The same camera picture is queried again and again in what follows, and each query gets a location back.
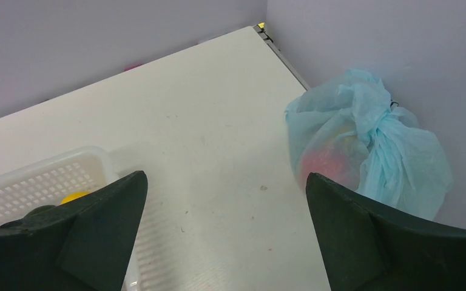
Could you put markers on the yellow fake pear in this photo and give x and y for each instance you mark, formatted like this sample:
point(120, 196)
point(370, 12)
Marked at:
point(73, 196)

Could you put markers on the light blue plastic bag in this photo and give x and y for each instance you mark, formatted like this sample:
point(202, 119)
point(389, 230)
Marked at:
point(351, 131)

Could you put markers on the dark green fake avocado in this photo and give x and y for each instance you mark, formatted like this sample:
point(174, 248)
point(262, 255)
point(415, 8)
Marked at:
point(33, 212)

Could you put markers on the white perforated plastic basket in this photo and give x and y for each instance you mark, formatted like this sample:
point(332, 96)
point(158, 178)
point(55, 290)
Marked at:
point(49, 181)

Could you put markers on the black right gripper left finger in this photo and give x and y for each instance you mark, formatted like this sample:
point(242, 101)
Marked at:
point(85, 244)

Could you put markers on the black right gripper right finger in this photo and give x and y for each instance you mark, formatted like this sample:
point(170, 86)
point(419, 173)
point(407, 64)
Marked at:
point(367, 245)

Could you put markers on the metal table edge rail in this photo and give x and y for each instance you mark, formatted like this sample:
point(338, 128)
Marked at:
point(260, 29)

